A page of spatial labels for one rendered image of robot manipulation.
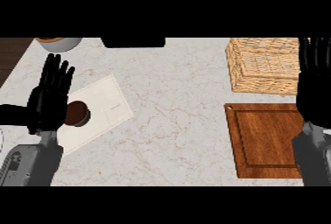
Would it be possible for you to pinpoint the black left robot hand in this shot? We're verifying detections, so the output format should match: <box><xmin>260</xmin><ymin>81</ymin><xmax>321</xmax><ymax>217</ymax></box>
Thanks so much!
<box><xmin>0</xmin><ymin>52</ymin><xmax>77</xmax><ymax>136</ymax></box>

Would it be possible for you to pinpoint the tan wicker basket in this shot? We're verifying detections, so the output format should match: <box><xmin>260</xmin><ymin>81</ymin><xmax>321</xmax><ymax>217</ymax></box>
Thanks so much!
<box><xmin>225</xmin><ymin>37</ymin><xmax>301</xmax><ymax>96</ymax></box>

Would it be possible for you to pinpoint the black appliance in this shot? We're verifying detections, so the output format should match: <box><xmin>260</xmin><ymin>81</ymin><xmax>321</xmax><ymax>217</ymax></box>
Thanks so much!
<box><xmin>100</xmin><ymin>37</ymin><xmax>167</xmax><ymax>49</ymax></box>

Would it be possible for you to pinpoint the white placemat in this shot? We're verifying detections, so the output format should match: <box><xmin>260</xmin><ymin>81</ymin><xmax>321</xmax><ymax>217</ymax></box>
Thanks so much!
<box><xmin>56</xmin><ymin>73</ymin><xmax>134</xmax><ymax>156</ymax></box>

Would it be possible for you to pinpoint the grey bowl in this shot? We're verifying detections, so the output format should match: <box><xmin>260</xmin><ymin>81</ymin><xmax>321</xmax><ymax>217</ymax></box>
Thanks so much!
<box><xmin>34</xmin><ymin>37</ymin><xmax>84</xmax><ymax>53</ymax></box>

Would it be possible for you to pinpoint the dark brown round cupcake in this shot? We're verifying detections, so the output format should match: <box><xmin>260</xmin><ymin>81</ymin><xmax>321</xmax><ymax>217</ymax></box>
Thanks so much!
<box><xmin>63</xmin><ymin>100</ymin><xmax>92</xmax><ymax>128</ymax></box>

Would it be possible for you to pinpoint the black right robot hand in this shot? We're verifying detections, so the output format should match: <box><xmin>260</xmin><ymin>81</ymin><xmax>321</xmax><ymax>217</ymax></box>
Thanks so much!
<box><xmin>294</xmin><ymin>37</ymin><xmax>331</xmax><ymax>130</ymax></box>

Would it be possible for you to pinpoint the brown wooden cutting board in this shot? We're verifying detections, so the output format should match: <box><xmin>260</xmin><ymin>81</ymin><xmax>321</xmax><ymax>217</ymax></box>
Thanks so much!
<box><xmin>223</xmin><ymin>102</ymin><xmax>306</xmax><ymax>179</ymax></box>

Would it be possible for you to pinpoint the dark brown wooden panel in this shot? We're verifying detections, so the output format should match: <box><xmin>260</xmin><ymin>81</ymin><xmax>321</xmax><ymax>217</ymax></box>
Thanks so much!
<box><xmin>0</xmin><ymin>37</ymin><xmax>35</xmax><ymax>88</ymax></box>

